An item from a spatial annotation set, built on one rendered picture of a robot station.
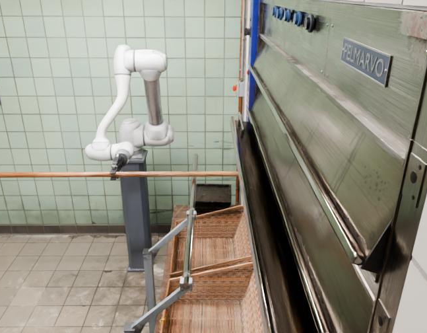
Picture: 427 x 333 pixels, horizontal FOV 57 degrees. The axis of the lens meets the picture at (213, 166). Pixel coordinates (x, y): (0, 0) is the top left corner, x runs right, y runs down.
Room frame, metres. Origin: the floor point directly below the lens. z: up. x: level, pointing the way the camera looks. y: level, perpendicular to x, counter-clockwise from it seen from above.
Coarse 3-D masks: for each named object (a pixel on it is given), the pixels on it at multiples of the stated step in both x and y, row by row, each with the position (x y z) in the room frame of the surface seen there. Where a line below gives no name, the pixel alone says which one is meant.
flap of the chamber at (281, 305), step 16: (240, 128) 2.16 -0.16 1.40; (240, 144) 1.90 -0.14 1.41; (256, 144) 1.93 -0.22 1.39; (256, 160) 1.71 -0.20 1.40; (240, 176) 1.51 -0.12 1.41; (256, 176) 1.52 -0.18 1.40; (256, 192) 1.38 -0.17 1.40; (272, 192) 1.39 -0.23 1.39; (256, 208) 1.25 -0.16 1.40; (272, 208) 1.26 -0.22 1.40; (256, 224) 1.14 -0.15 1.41; (272, 224) 1.15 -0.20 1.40; (272, 240) 1.05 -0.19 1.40; (272, 256) 0.97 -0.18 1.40; (288, 256) 0.98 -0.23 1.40; (256, 272) 0.89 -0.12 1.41; (272, 272) 0.89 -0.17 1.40; (288, 272) 0.90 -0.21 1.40; (272, 288) 0.83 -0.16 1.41; (288, 288) 0.84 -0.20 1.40; (288, 304) 0.78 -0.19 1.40; (304, 304) 0.78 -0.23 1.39; (288, 320) 0.72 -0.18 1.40; (304, 320) 0.72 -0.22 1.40
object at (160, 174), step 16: (0, 176) 1.96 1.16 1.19; (16, 176) 1.96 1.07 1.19; (32, 176) 1.96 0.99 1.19; (48, 176) 1.96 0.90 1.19; (64, 176) 1.96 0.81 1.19; (80, 176) 1.97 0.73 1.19; (96, 176) 1.97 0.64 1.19; (112, 176) 1.97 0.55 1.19; (128, 176) 1.97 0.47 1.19; (144, 176) 1.97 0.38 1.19; (160, 176) 1.97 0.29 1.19; (176, 176) 1.98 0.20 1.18
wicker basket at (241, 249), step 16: (240, 208) 2.26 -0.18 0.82; (176, 224) 2.21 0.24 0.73; (208, 224) 2.26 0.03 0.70; (224, 224) 2.26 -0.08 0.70; (240, 224) 2.23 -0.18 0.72; (176, 240) 2.18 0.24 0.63; (208, 240) 2.23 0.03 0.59; (224, 240) 2.23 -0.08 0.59; (240, 240) 2.10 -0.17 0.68; (176, 256) 2.06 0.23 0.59; (192, 256) 2.06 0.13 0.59; (240, 256) 1.97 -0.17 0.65; (176, 272) 1.71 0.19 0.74; (192, 272) 1.72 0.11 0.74; (240, 272) 1.88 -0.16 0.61; (224, 288) 1.72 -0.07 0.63
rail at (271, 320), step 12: (240, 156) 1.68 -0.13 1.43; (240, 168) 1.54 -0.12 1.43; (252, 216) 1.15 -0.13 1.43; (252, 228) 1.08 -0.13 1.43; (252, 240) 1.02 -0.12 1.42; (264, 276) 0.85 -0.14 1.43; (264, 288) 0.80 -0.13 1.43; (264, 300) 0.76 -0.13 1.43; (264, 312) 0.73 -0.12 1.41; (276, 324) 0.68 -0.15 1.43
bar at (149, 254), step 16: (192, 176) 2.01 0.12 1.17; (192, 192) 1.81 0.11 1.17; (192, 208) 1.65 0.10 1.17; (192, 224) 1.51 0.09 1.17; (160, 240) 1.62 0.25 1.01; (192, 240) 1.39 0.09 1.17; (144, 256) 1.60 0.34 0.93; (192, 288) 1.12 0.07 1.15; (160, 304) 1.13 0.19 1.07; (144, 320) 1.13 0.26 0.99
